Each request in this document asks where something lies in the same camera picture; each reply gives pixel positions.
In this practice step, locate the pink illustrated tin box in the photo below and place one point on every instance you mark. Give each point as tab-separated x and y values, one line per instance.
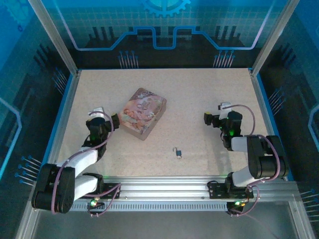
142	112

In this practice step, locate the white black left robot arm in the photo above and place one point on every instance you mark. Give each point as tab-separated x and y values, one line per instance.
82	159

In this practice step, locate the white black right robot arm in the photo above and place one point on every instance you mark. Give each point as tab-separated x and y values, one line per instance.
264	159

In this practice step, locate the small dark teal padlock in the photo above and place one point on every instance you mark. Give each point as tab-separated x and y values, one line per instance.
178	152

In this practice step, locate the small lit controller board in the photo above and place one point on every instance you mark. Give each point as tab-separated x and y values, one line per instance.
93	203
236	204

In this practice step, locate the aluminium table side rail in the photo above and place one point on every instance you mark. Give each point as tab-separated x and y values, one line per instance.
72	92
258	92

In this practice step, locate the blue table edge trim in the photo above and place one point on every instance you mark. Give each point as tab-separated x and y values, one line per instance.
268	107
61	109

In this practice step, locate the aluminium frame post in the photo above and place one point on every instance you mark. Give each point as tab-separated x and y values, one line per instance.
54	37
271	35

